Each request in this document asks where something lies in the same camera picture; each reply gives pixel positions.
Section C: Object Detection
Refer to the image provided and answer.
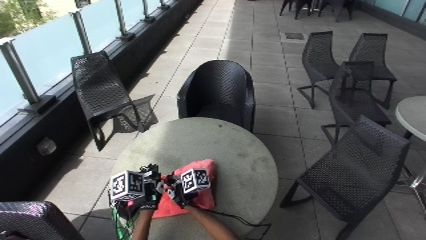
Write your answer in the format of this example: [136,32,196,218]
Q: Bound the person's right hand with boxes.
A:
[163,174,200,209]

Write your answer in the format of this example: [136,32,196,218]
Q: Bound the person's left hand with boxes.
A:
[138,163,166,211]

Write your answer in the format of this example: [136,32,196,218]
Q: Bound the red cloth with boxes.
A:
[151,158,219,220]

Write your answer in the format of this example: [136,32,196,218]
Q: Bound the white marker cube right glove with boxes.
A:
[179,167,214,195]

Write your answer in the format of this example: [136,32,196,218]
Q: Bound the white marker cube glove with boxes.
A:
[179,167,214,195]
[110,169,147,202]

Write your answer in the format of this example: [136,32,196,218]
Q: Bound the white marker cube left glove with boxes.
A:
[110,169,147,202]

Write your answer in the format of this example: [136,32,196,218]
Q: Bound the black mesh chair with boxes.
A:
[70,50,158,152]
[296,30,343,110]
[279,115,412,240]
[348,32,399,110]
[320,60,395,146]

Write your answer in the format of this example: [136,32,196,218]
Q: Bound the black woven armchair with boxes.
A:
[176,59,258,134]
[0,200,87,240]

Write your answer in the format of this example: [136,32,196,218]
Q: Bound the frosted glass railing panel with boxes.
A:
[0,54,27,118]
[119,0,147,32]
[10,13,86,96]
[79,0,123,54]

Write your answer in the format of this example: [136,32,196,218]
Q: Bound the round white table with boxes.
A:
[395,95,426,211]

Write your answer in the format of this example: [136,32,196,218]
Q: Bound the green cables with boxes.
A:
[108,199,136,240]

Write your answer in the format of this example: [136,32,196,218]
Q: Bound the black cable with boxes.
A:
[204,208,274,240]

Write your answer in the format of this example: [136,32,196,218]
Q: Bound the round wall light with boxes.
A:
[37,137,59,157]

